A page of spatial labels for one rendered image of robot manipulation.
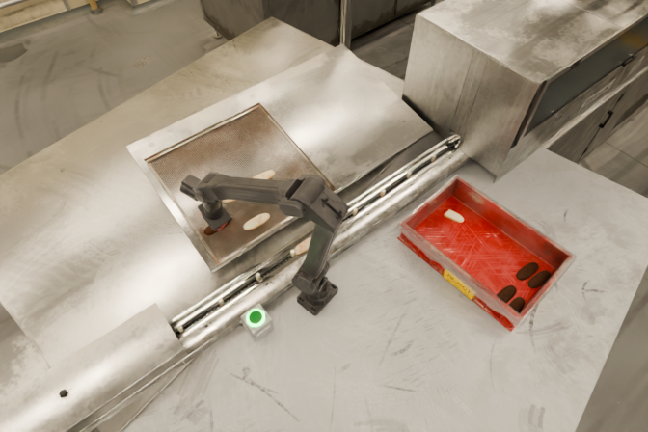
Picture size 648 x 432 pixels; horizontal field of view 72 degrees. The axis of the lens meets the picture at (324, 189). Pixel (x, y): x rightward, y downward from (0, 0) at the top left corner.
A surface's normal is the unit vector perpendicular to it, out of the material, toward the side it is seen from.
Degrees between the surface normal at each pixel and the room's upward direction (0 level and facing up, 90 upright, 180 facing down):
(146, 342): 0
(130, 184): 0
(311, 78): 10
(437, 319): 0
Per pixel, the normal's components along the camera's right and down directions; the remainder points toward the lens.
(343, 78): 0.11, -0.51
